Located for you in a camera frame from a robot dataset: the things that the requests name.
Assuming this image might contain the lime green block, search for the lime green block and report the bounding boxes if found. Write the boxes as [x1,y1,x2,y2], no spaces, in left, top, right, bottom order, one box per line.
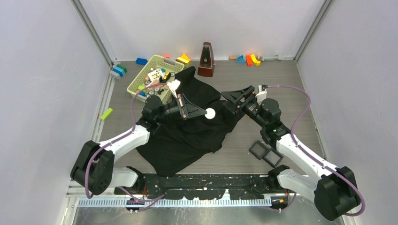
[100,108,113,120]

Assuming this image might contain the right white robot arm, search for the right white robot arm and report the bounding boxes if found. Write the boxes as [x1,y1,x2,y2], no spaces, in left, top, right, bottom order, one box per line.
[221,85,366,221]

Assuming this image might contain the yellow curved block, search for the yellow curved block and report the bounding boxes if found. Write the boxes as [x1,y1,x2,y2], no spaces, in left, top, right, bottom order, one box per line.
[250,54,261,66]

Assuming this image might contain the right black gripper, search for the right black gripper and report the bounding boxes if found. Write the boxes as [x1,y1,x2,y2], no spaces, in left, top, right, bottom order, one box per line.
[221,86,268,128]

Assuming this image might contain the light blue toy block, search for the light blue toy block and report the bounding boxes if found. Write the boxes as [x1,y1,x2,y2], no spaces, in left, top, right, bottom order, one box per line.
[236,55,246,63]

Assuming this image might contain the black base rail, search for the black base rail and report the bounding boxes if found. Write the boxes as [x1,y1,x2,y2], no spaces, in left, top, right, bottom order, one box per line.
[114,173,293,200]

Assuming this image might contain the light green plastic basket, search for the light green plastic basket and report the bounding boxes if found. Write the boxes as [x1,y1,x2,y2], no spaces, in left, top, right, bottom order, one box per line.
[127,55,185,103]

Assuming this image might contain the yellow black screwdriver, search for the yellow black screwdriver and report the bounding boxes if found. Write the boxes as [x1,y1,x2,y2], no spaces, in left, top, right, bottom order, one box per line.
[162,72,171,83]

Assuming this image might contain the black square frame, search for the black square frame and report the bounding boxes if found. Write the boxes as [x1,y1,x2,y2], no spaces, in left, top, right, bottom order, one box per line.
[248,140,270,160]
[262,148,284,168]

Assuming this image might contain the nine of spades card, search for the nine of spades card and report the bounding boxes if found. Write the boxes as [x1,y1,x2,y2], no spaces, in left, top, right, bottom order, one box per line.
[147,68,165,82]

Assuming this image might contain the round pink brooch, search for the round pink brooch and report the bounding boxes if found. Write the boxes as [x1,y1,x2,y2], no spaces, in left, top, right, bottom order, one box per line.
[205,108,216,120]

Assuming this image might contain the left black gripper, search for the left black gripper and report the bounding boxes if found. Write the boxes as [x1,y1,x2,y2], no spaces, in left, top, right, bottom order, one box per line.
[155,94,206,122]

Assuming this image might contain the yellow orange block stack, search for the yellow orange block stack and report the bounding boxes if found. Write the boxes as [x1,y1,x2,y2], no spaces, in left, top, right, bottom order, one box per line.
[176,54,191,66]

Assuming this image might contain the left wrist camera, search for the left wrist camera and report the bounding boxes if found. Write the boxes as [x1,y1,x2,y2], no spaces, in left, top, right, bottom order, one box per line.
[167,79,181,98]

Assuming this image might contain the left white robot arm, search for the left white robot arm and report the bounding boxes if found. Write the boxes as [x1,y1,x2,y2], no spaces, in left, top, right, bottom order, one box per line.
[70,94,215,199]

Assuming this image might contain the brown wooden metronome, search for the brown wooden metronome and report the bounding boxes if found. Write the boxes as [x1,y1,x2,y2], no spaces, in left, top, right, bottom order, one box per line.
[198,42,215,77]

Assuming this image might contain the black garment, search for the black garment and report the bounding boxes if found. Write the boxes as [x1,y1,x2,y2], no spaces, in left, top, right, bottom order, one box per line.
[137,66,244,176]

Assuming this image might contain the blue green stacked blocks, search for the blue green stacked blocks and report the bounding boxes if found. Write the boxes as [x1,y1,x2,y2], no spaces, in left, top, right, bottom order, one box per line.
[109,64,127,79]

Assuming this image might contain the red orange block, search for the red orange block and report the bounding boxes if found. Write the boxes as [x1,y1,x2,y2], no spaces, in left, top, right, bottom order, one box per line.
[245,55,253,66]

